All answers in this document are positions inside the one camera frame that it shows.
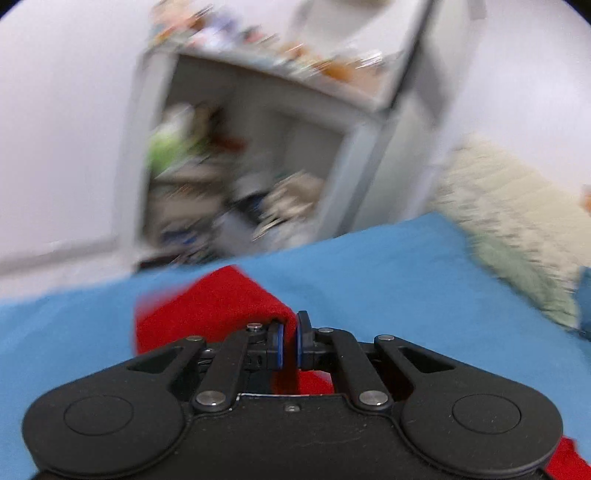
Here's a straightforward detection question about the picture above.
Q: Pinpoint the blue bed sheet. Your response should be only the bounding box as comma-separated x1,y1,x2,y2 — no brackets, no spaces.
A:
0,212,591,480

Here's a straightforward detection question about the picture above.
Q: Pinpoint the cream fuzzy blanket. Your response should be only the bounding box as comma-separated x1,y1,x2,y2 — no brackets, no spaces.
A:
434,135,591,329

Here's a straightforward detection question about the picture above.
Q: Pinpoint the grey open shelf cabinet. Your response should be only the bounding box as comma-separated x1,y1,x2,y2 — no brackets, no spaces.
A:
114,0,488,273

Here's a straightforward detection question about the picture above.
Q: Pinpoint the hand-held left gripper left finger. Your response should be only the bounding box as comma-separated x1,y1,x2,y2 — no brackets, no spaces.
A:
126,322,285,414

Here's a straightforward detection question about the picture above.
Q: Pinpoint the clutter of shelf goods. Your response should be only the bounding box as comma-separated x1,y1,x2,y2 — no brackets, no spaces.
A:
141,102,326,271

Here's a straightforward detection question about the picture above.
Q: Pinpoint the red small garment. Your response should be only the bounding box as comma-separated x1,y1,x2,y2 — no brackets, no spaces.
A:
134,264,591,480

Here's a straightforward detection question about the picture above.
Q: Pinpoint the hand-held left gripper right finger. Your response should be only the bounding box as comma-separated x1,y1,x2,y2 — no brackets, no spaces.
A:
295,311,458,412

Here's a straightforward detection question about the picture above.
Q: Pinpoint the row of small colourful figures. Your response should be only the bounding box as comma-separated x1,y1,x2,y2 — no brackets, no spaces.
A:
147,0,389,83

